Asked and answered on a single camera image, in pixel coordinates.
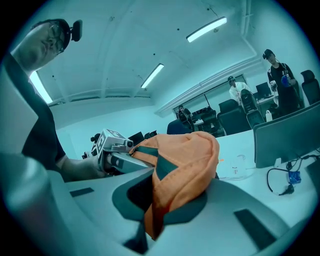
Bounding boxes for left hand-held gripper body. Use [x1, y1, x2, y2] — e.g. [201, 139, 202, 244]
[95, 127, 135, 173]

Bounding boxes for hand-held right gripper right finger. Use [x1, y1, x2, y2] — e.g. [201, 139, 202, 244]
[149, 177, 292, 256]

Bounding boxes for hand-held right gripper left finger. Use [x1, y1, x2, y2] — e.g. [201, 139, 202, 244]
[46, 167, 155, 256]

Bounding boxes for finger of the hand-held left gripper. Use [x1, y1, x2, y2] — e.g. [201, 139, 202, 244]
[111, 152, 156, 175]

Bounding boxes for orange fabric bag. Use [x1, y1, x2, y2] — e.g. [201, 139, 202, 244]
[128, 131, 221, 241]

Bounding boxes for person's left forearm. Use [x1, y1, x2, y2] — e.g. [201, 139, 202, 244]
[55, 154, 106, 183]

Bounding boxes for person's left hand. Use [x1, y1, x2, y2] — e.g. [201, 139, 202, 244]
[104, 152, 114, 174]

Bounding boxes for curved dark monitor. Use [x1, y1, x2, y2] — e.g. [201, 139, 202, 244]
[252, 100, 320, 169]
[127, 131, 145, 147]

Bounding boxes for white table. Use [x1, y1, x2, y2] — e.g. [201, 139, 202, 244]
[214, 129, 320, 227]

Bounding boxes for black office chair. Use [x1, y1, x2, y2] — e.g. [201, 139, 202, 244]
[216, 98, 252, 136]
[300, 69, 320, 106]
[166, 119, 195, 136]

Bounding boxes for person's black t-shirt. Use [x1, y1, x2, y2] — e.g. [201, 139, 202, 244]
[2, 53, 67, 171]

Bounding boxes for ceiling light bar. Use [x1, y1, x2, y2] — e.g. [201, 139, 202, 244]
[185, 16, 228, 43]
[29, 70, 54, 105]
[140, 63, 165, 89]

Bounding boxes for blue packet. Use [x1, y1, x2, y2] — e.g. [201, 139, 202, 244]
[288, 170, 301, 183]

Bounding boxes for grey closed laptop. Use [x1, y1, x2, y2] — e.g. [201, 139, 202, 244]
[304, 158, 320, 198]

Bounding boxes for person's glasses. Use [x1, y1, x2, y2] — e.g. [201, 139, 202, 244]
[48, 21, 66, 55]

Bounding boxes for person's head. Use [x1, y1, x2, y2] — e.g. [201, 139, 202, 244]
[10, 18, 71, 73]

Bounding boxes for black cable with plug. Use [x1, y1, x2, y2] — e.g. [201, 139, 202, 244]
[266, 154, 317, 196]

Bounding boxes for black head-worn camera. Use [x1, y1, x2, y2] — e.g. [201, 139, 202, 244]
[70, 19, 84, 42]

